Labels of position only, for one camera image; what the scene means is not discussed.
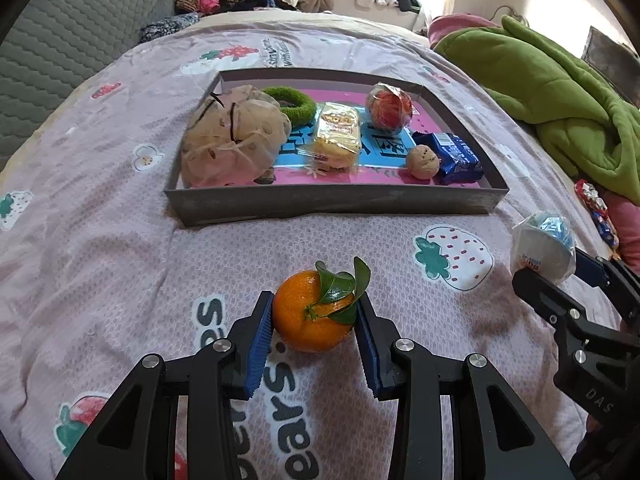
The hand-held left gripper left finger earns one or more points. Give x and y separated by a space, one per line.
260 345

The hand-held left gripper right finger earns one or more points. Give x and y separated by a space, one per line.
367 350

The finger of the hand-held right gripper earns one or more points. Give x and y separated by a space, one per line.
587 267
545 300

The leafy mandarin orange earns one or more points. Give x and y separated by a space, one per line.
305 330

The grey shallow cardboard box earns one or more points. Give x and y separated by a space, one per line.
325 205

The blue snack packet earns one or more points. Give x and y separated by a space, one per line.
455 157

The walnut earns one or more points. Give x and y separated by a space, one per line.
422 162

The yellow snack packet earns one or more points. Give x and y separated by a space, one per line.
335 135

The red fruit packet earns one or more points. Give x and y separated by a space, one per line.
387 107

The blue red candy packet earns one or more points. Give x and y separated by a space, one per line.
605 227

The pink cloth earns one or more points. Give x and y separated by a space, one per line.
625 220

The red white candy packet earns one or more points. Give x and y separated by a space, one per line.
590 195

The green fleece blanket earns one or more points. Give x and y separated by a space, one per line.
540 85

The pink pillow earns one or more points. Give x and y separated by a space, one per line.
450 27

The dark patterned cloth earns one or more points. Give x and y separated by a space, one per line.
167 27

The grey quilted headboard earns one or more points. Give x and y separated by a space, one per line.
75 35

